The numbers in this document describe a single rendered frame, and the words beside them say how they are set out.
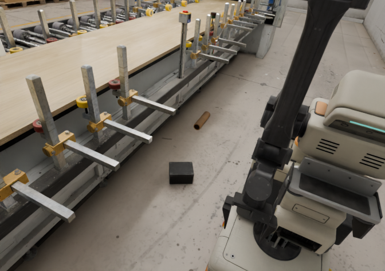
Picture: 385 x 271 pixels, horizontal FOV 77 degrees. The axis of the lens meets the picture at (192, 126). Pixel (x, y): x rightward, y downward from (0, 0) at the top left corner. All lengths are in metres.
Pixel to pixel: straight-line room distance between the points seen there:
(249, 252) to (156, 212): 0.75
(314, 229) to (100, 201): 1.49
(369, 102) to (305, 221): 0.54
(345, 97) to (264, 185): 0.32
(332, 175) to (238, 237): 0.83
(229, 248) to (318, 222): 0.60
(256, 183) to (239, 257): 0.98
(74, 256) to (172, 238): 0.61
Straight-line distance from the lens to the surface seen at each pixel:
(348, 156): 0.87
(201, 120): 2.70
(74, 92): 1.51
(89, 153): 1.14
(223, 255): 1.50
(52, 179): 1.29
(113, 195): 2.06
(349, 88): 0.75
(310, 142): 0.85
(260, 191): 0.57
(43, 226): 1.83
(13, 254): 1.79
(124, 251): 1.81
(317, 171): 0.88
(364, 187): 0.92
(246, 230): 1.61
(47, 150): 1.21
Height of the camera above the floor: 1.60
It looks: 36 degrees down
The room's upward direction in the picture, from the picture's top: 7 degrees clockwise
